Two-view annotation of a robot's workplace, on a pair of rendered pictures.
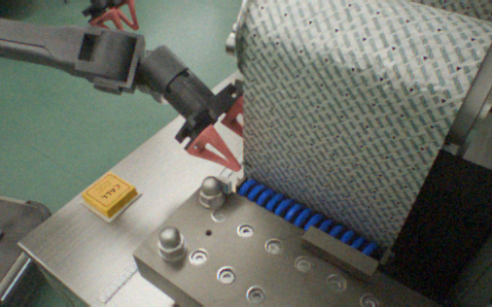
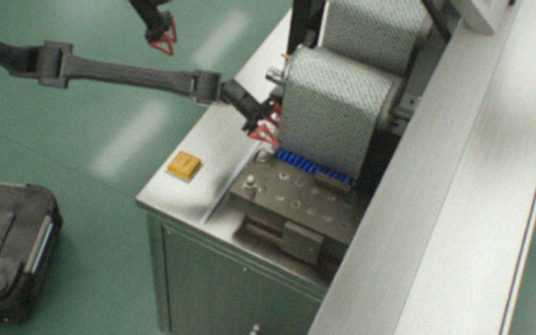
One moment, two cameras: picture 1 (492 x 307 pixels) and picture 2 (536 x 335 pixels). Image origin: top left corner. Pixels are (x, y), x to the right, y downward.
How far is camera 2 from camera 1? 1.05 m
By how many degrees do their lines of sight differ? 11
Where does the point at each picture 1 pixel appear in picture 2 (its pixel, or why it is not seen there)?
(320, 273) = (323, 193)
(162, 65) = (235, 90)
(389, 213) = (355, 161)
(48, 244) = (155, 197)
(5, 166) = not seen: outside the picture
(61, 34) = (179, 75)
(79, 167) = (49, 148)
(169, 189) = (221, 159)
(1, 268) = (24, 246)
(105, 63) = (206, 91)
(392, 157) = (354, 136)
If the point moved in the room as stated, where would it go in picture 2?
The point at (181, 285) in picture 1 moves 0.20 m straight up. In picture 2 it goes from (259, 202) to (265, 150)
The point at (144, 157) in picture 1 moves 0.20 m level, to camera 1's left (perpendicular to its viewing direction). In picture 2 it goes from (196, 139) to (127, 142)
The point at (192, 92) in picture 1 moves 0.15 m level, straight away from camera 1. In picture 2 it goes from (251, 104) to (235, 66)
